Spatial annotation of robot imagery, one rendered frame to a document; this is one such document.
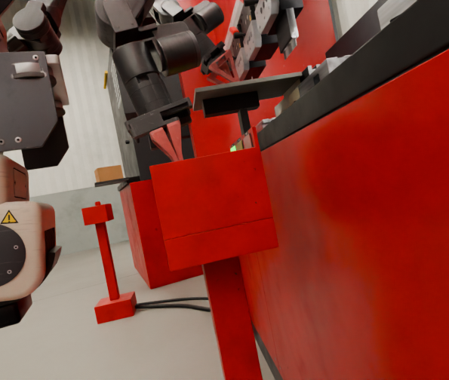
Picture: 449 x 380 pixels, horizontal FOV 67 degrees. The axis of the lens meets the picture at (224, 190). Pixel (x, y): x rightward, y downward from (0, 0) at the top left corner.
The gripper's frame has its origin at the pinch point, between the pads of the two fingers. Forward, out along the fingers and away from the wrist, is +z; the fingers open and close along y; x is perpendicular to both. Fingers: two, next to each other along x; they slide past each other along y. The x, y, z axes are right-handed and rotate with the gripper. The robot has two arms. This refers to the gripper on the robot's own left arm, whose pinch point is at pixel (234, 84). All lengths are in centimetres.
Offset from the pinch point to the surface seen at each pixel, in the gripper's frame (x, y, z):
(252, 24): -22.3, 15.5, -12.3
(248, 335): 37, -32, 37
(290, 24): -19.7, -4.5, -1.3
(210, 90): 8.1, -7.5, -1.3
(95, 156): 106, 680, -177
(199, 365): 74, 67, 74
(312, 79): -8.4, -16.1, 12.8
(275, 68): -52, 85, -4
